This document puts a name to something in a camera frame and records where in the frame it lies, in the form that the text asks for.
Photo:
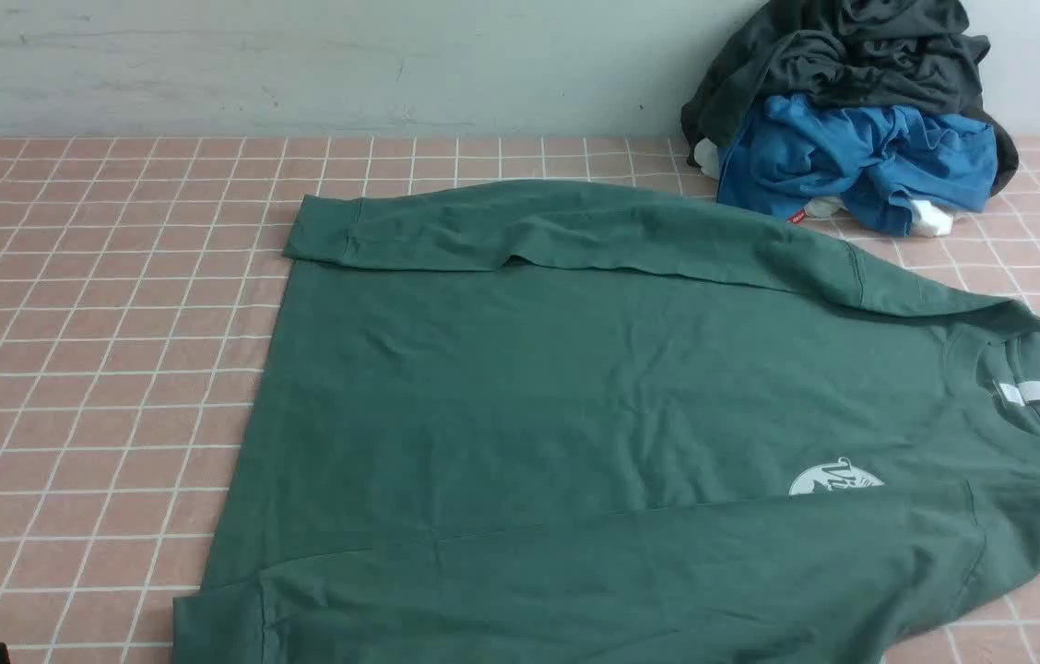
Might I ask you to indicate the dark grey crumpled garment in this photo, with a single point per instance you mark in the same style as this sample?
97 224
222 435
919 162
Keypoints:
842 54

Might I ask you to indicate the blue crumpled garment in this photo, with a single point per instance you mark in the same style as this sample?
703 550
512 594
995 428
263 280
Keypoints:
877 160

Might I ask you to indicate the green long-sleeve shirt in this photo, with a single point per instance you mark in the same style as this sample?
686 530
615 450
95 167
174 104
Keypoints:
557 422

